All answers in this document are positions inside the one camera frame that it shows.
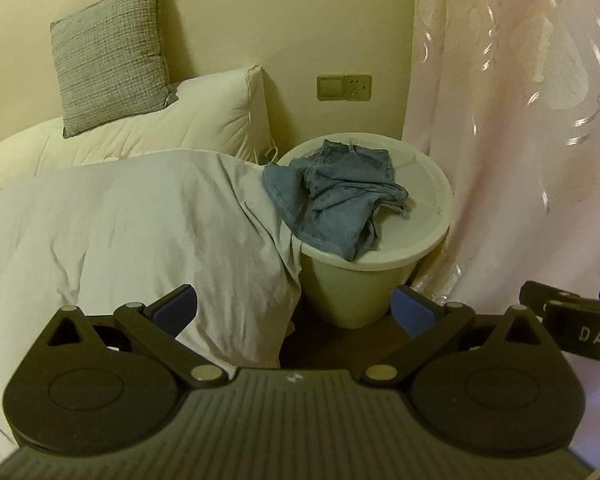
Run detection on white pillow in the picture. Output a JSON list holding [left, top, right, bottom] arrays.
[[165, 65, 276, 163]]

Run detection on brass wall switch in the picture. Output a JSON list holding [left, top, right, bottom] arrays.
[[316, 74, 344, 102]]

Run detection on white duvet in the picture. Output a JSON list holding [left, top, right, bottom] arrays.
[[0, 149, 303, 466]]

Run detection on blue denim jeans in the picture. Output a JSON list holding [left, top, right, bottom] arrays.
[[262, 139, 411, 262]]

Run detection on brass wall socket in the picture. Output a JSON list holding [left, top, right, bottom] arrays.
[[342, 74, 372, 101]]

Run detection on grey woven cushion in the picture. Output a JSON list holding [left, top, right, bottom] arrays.
[[50, 0, 178, 138]]

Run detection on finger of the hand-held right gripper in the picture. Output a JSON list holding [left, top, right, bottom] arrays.
[[519, 280, 600, 319]]

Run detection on cream plastic bin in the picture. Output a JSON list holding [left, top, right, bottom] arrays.
[[300, 240, 433, 329]]

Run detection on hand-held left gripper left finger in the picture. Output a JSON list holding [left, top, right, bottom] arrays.
[[37, 284, 233, 390]]

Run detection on pink patterned curtain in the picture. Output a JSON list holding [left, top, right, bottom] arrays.
[[402, 0, 600, 441]]

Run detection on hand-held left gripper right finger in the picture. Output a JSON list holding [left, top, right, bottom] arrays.
[[360, 285, 556, 389]]

